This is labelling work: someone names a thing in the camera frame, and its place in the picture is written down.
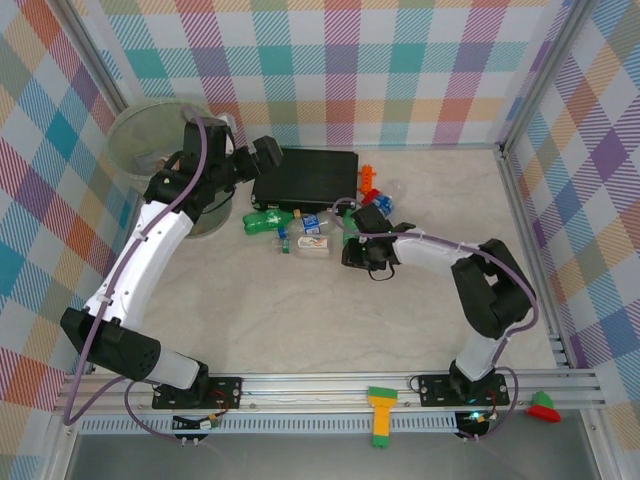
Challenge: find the green bottle with orange cap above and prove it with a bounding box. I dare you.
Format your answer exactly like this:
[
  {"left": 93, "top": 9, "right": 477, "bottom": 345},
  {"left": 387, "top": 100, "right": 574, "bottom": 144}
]
[{"left": 339, "top": 212, "right": 366, "bottom": 249}]

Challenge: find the clear bottle white label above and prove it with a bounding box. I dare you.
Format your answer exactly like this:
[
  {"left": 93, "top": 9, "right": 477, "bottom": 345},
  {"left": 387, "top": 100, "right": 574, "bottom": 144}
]
[{"left": 269, "top": 234, "right": 334, "bottom": 259}]

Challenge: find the clear bottle small blue label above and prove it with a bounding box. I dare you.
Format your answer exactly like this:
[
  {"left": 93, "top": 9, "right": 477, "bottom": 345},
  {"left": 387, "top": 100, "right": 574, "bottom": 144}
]
[{"left": 278, "top": 212, "right": 346, "bottom": 240}]

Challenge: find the crushed green plastic bottle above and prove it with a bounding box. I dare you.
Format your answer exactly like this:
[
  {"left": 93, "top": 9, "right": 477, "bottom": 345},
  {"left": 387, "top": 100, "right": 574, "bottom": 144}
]
[{"left": 242, "top": 208, "right": 301, "bottom": 235}]

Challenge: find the translucent green waste bin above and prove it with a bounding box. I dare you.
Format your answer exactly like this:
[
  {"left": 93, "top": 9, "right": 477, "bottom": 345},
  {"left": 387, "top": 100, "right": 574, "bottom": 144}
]
[{"left": 107, "top": 99, "right": 234, "bottom": 239}]

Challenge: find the black hard case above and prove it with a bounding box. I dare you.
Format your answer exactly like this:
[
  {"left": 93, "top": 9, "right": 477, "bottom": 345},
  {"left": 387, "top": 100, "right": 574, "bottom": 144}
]
[{"left": 251, "top": 147, "right": 361, "bottom": 215}]

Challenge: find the orange toy brick piece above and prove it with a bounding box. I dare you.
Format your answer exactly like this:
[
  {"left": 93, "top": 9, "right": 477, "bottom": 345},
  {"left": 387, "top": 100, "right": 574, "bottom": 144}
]
[{"left": 358, "top": 164, "right": 379, "bottom": 194}]

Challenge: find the yellow and green brick block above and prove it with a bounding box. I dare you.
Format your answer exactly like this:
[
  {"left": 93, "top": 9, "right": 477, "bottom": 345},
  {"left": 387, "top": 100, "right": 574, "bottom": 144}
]
[{"left": 367, "top": 385, "right": 399, "bottom": 451}]

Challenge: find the grey metal panel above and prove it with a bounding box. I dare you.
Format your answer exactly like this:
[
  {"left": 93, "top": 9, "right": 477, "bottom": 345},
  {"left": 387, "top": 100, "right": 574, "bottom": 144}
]
[{"left": 64, "top": 432, "right": 601, "bottom": 480}]

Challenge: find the red and green toy brick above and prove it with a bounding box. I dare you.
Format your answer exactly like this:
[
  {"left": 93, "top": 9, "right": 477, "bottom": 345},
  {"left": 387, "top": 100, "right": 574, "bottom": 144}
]
[{"left": 524, "top": 391, "right": 562, "bottom": 424}]

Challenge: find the aluminium back rail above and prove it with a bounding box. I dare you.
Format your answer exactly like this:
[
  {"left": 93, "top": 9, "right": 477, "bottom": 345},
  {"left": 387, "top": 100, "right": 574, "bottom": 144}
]
[{"left": 222, "top": 143, "right": 504, "bottom": 152}]

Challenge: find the aluminium frame rail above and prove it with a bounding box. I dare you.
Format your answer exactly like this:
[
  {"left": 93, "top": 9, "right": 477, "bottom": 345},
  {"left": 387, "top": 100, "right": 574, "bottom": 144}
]
[{"left": 53, "top": 369, "right": 609, "bottom": 415}]

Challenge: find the aluminium side rail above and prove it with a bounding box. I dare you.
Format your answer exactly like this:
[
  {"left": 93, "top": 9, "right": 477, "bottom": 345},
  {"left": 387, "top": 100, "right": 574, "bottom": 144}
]
[{"left": 494, "top": 144, "right": 574, "bottom": 371}]

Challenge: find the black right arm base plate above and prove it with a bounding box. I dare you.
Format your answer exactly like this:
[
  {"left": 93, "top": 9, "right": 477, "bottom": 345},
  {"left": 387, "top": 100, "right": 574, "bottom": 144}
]
[{"left": 417, "top": 373, "right": 512, "bottom": 409}]

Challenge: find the aluminium frame post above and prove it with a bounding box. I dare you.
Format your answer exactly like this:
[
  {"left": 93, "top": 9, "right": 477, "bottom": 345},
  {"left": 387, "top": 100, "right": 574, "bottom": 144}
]
[
  {"left": 499, "top": 0, "right": 599, "bottom": 151},
  {"left": 62, "top": 0, "right": 132, "bottom": 116}
]

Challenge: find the grey slotted cable duct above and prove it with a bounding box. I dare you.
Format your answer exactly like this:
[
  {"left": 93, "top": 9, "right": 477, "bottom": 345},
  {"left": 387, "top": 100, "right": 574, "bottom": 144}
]
[{"left": 79, "top": 417, "right": 461, "bottom": 435}]

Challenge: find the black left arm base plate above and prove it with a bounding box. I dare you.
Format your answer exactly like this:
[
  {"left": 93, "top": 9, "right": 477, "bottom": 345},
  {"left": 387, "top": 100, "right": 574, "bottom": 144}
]
[{"left": 151, "top": 375, "right": 245, "bottom": 412}]

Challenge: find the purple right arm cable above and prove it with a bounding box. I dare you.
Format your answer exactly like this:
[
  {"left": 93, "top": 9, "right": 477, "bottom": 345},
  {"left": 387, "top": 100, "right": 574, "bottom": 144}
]
[{"left": 331, "top": 197, "right": 540, "bottom": 444}]

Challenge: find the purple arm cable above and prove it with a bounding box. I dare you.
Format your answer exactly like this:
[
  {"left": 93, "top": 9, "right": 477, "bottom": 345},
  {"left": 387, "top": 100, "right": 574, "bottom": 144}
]
[
  {"left": 331, "top": 197, "right": 540, "bottom": 444},
  {"left": 62, "top": 104, "right": 209, "bottom": 444}
]

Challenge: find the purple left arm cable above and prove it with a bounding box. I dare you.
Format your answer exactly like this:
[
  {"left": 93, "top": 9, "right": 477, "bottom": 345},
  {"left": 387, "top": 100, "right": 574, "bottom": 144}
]
[{"left": 62, "top": 104, "right": 209, "bottom": 444}]

